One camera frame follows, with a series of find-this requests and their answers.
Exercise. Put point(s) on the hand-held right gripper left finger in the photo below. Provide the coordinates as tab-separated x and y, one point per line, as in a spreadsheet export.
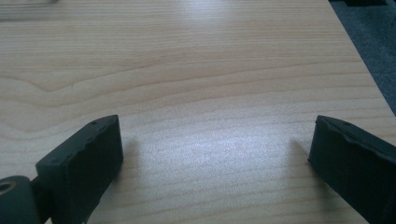
82	168

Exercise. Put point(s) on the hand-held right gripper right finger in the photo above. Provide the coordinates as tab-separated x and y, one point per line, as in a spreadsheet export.
355	165

